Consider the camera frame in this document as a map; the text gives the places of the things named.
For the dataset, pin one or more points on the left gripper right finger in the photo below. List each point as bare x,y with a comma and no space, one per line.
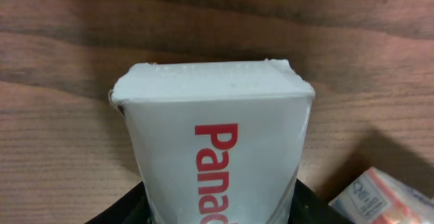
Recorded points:
307,208

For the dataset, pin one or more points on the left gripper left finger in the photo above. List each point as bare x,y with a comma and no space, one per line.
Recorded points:
132,208

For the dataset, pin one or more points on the orange tissue pack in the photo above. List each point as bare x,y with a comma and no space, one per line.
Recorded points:
377,198

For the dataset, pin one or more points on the white Panadol box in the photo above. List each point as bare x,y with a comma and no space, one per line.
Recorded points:
216,142

